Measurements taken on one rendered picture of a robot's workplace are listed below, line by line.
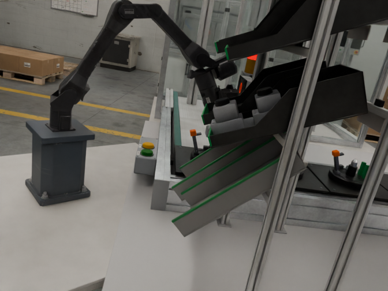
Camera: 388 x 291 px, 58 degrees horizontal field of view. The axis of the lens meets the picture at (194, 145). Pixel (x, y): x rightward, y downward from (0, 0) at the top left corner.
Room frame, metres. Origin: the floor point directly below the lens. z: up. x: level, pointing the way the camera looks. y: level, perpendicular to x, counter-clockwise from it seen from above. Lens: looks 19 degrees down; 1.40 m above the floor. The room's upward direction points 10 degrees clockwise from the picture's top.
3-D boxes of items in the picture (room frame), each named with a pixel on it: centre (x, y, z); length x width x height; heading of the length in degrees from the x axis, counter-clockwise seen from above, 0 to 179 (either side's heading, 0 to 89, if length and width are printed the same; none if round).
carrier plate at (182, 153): (1.10, -0.06, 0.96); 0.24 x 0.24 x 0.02; 7
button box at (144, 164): (1.16, 0.16, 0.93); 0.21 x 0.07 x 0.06; 7
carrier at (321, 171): (1.16, -0.56, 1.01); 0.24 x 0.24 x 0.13; 7
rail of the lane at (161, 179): (1.36, 0.12, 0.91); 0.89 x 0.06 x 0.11; 7
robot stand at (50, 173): (0.93, 0.38, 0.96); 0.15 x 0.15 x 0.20; 43
